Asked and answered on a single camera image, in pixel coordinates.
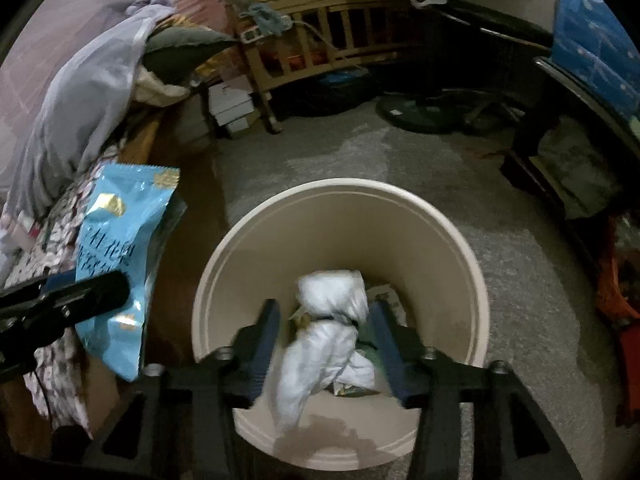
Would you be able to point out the black fan base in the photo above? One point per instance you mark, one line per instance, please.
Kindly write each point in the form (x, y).
(420, 115)

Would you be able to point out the blue snack packet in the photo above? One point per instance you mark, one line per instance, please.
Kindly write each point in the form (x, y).
(115, 240)

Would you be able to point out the wooden crib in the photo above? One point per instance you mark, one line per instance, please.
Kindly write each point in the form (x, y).
(300, 25)

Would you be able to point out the black bag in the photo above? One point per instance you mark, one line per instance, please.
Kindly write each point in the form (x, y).
(325, 95)

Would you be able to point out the lavender sheer cloth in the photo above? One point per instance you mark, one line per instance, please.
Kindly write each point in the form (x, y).
(85, 95)

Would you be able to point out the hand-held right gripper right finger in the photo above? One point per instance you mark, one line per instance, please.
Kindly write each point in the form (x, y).
(387, 345)

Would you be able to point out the pink striped bed sheet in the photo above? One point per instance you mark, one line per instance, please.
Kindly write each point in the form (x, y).
(75, 15)

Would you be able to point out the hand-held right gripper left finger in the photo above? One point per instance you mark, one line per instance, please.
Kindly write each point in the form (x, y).
(265, 345)

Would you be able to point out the grey-green cloth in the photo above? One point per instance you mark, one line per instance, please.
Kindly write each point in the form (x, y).
(575, 175)

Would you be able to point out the dark wooden furniture frame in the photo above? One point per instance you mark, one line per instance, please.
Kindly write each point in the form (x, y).
(575, 95)

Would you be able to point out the white cardboard box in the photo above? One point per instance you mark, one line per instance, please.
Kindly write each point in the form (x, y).
(227, 97)
(240, 125)

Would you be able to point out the teal cloth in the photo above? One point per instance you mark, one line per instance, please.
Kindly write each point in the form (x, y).
(265, 17)

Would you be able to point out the blue printed cloth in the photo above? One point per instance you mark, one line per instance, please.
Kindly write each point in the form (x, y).
(585, 35)

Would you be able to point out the red stool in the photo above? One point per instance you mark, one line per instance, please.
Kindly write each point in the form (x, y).
(612, 285)

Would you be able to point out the white power strip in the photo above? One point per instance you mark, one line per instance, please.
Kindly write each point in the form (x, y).
(252, 35)

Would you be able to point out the cream cloth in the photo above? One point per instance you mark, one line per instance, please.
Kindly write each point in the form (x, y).
(160, 87)

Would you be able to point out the white bundle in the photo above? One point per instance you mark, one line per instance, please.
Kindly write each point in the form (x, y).
(320, 350)

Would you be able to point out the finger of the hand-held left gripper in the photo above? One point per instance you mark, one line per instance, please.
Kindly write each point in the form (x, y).
(85, 292)

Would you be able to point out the brown wooden bed frame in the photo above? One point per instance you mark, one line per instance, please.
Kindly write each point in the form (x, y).
(190, 220)

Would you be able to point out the white plastic bin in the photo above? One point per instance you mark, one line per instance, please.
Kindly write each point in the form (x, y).
(350, 230)

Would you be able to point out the black table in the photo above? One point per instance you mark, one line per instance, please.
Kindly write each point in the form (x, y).
(490, 22)

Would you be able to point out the grey-green pillow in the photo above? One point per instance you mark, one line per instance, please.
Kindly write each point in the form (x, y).
(185, 47)

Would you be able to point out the patterned floral blanket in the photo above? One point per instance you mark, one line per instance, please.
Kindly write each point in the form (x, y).
(55, 230)

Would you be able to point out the white printed paper packet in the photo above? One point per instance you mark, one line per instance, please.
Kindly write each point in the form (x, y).
(387, 300)

